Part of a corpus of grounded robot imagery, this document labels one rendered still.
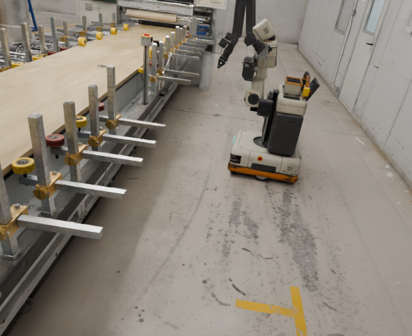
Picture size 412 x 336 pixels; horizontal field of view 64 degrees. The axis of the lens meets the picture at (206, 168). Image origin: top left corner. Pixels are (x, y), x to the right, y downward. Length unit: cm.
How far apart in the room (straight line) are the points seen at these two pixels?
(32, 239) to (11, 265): 14
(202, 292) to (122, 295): 46
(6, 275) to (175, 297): 105
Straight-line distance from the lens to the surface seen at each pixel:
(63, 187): 146
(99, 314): 203
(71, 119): 155
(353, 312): 233
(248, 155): 312
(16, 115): 201
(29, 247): 140
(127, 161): 159
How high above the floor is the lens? 161
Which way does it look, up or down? 29 degrees down
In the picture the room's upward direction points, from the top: 7 degrees clockwise
